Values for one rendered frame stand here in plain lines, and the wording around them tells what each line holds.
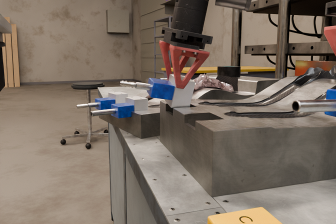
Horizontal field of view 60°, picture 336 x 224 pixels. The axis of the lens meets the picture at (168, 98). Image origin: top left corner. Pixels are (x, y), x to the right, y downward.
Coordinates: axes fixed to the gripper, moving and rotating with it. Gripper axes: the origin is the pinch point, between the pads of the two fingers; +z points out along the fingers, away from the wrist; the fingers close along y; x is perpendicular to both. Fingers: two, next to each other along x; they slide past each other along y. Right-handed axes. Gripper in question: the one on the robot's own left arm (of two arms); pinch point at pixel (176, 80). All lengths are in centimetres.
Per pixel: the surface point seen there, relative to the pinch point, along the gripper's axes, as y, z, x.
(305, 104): -29.0, -4.8, -2.8
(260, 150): -19.7, 4.2, -6.7
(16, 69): 936, 207, 195
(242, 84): 25.9, 3.4, -30.4
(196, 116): -8.5, 3.9, -1.7
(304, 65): 57, -4, -78
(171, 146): -3.1, 12.0, -0.5
